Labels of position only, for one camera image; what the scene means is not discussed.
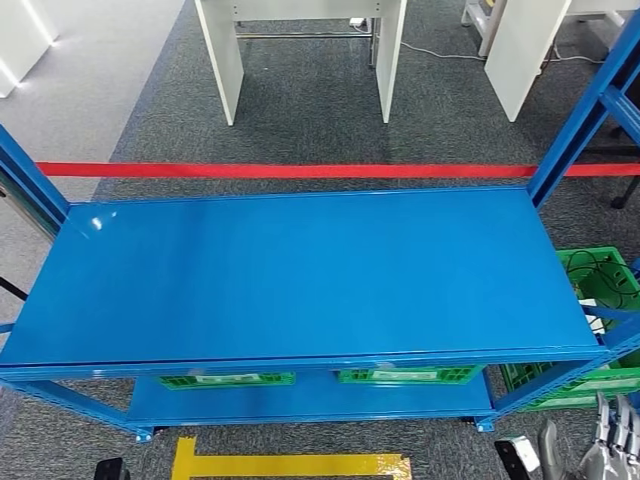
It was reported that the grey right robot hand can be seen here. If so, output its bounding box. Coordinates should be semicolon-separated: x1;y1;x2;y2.
537;390;640;480

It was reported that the blue metal shelf rack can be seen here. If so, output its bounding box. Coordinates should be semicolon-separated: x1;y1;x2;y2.
0;7;640;445

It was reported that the white item in crate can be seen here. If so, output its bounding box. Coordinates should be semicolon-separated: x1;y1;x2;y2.
579;299;607;334

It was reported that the black chair base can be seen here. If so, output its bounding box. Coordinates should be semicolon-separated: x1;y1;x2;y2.
582;125;640;211

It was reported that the yellow floor tape outline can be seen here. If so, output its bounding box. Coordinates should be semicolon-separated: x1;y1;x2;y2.
171;435;413;480

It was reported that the white desk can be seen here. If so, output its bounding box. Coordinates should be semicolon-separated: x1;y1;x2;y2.
484;0;640;125
193;0;410;127

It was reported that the white step stool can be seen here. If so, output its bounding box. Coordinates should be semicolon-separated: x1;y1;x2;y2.
460;0;502;59

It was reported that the red barrier belt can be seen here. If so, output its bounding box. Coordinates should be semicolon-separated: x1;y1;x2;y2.
36;161;640;181

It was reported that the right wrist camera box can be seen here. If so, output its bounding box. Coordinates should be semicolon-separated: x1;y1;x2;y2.
494;435;542;480

